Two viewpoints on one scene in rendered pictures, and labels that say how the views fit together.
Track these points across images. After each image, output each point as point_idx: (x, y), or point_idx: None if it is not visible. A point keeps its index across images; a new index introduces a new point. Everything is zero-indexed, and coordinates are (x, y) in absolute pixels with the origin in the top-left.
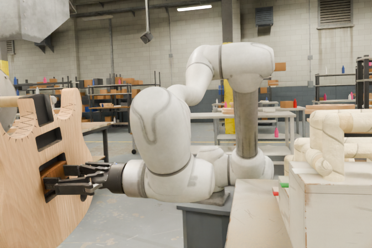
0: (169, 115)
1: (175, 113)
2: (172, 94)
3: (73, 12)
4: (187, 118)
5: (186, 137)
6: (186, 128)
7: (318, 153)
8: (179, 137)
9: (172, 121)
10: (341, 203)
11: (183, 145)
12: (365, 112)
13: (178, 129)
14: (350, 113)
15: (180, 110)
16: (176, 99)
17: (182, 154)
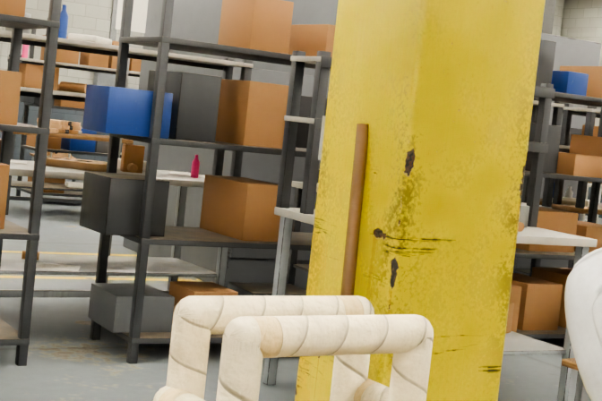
0: (564, 291)
1: (567, 291)
2: (588, 260)
3: None
4: (597, 316)
5: (585, 349)
6: (589, 332)
7: (387, 387)
8: (571, 338)
9: (564, 302)
10: None
11: (580, 362)
12: (313, 295)
13: (568, 321)
14: (334, 295)
15: (577, 291)
16: (586, 269)
17: (584, 380)
